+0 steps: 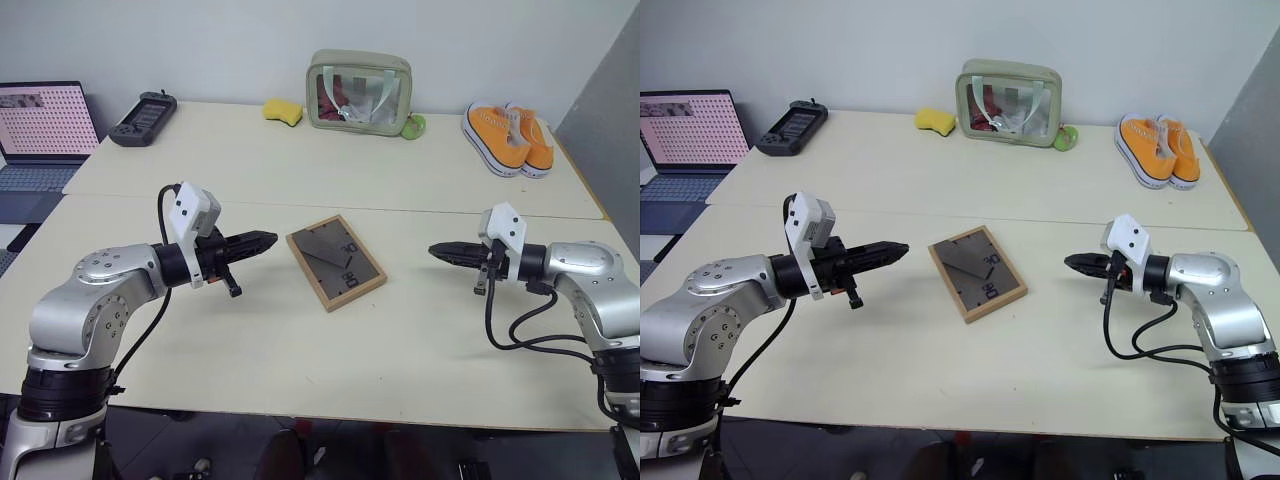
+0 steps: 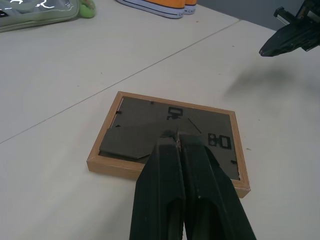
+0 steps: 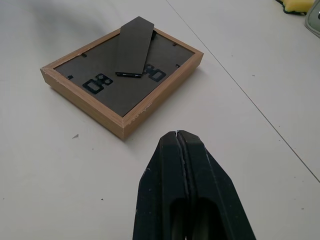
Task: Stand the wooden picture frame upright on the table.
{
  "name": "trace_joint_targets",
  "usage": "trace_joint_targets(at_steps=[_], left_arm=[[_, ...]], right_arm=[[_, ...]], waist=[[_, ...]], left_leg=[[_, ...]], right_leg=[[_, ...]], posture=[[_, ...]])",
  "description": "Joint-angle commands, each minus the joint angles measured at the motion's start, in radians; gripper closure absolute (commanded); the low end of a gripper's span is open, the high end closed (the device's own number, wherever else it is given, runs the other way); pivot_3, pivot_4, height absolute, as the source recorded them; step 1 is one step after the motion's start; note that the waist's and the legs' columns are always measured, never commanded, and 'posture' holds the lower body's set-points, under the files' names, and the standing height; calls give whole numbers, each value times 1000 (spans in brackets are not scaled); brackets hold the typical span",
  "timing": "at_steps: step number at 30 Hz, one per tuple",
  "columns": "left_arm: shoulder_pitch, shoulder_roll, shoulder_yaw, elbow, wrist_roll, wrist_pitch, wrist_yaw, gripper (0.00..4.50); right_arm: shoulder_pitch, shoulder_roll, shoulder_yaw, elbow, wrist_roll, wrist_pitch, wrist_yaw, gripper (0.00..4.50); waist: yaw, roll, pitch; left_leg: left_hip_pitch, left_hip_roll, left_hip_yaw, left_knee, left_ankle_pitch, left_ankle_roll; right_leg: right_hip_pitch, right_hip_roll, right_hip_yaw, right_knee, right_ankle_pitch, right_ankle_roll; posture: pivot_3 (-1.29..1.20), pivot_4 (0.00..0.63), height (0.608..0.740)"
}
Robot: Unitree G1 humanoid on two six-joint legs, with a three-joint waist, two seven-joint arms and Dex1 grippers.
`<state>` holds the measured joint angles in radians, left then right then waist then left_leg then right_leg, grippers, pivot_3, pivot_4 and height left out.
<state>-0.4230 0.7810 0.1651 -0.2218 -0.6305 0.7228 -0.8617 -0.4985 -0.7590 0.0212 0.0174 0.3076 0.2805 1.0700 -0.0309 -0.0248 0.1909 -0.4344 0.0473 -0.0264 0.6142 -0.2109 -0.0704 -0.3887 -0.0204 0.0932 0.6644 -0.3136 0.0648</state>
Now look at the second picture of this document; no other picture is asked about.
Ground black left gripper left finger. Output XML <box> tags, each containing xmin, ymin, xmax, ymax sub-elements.
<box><xmin>129</xmin><ymin>129</ymin><xmax>186</xmax><ymax>240</ymax></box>

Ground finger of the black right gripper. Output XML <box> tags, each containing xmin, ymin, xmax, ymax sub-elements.
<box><xmin>258</xmin><ymin>29</ymin><xmax>320</xmax><ymax>58</ymax></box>
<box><xmin>274</xmin><ymin>17</ymin><xmax>320</xmax><ymax>38</ymax></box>

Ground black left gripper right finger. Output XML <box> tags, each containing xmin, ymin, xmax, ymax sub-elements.
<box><xmin>177</xmin><ymin>133</ymin><xmax>258</xmax><ymax>240</ymax></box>

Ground wooden picture frame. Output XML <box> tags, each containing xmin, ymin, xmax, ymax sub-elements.
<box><xmin>86</xmin><ymin>90</ymin><xmax>251</xmax><ymax>200</ymax></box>

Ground orange sneaker white sole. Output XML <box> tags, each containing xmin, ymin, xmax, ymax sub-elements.
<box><xmin>183</xmin><ymin>0</ymin><xmax>199</xmax><ymax>16</ymax></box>
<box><xmin>115</xmin><ymin>0</ymin><xmax>186</xmax><ymax>20</ymax></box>

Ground green plush toy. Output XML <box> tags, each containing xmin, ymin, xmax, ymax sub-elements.
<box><xmin>78</xmin><ymin>0</ymin><xmax>97</xmax><ymax>20</ymax></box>

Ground pale green transparent pouch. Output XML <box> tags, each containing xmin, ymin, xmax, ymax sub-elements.
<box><xmin>0</xmin><ymin>0</ymin><xmax>81</xmax><ymax>33</ymax></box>

